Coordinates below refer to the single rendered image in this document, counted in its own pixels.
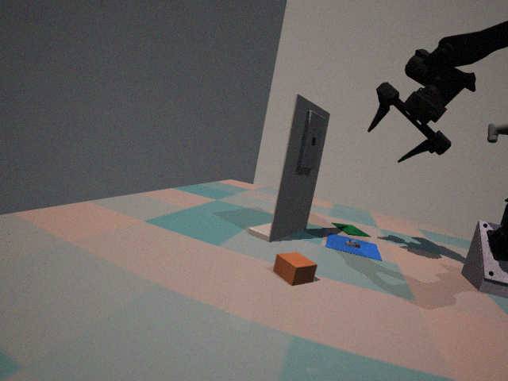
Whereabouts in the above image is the green flat square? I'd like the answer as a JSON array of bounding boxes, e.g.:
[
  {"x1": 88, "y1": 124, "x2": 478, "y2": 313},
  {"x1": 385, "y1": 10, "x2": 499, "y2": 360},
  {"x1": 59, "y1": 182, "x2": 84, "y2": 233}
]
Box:
[{"x1": 332, "y1": 222, "x2": 371, "y2": 237}]

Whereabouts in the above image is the orange box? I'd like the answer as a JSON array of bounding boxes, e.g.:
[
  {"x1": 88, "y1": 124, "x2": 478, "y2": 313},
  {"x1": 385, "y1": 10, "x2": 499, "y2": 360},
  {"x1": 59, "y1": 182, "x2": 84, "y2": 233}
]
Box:
[{"x1": 273, "y1": 252, "x2": 318, "y2": 286}]

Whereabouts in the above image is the blue flat square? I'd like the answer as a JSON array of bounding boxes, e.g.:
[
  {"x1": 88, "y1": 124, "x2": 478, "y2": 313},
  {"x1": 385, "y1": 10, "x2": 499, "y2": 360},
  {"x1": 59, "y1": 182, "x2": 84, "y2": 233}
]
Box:
[{"x1": 325, "y1": 233, "x2": 382, "y2": 261}]

